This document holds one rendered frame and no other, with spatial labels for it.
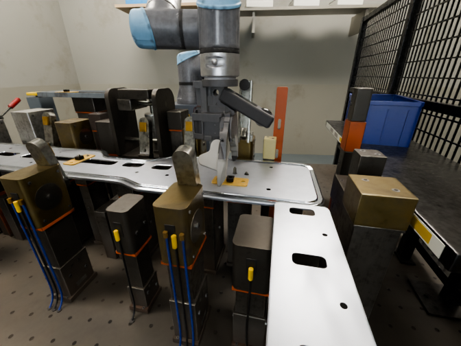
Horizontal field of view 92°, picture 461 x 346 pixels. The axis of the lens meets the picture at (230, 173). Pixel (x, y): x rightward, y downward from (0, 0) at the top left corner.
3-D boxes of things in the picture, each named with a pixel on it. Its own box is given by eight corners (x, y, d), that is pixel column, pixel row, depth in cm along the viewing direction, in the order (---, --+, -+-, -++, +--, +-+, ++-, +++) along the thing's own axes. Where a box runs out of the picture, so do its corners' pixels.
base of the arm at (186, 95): (182, 101, 121) (180, 81, 117) (209, 101, 120) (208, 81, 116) (173, 104, 107) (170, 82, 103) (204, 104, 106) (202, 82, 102)
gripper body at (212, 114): (204, 133, 53) (202, 78, 48) (239, 135, 51) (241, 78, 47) (193, 142, 46) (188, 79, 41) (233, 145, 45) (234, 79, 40)
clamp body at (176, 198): (165, 358, 46) (136, 216, 32) (187, 305, 56) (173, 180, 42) (195, 366, 45) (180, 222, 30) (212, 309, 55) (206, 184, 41)
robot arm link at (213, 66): (242, 55, 45) (234, 51, 37) (241, 79, 47) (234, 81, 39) (206, 55, 46) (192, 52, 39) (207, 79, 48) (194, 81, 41)
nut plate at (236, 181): (210, 183, 51) (210, 178, 51) (215, 176, 55) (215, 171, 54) (247, 187, 50) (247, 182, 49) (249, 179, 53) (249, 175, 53)
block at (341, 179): (322, 298, 58) (347, 197, 46) (316, 263, 68) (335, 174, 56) (335, 300, 57) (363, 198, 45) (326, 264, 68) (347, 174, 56)
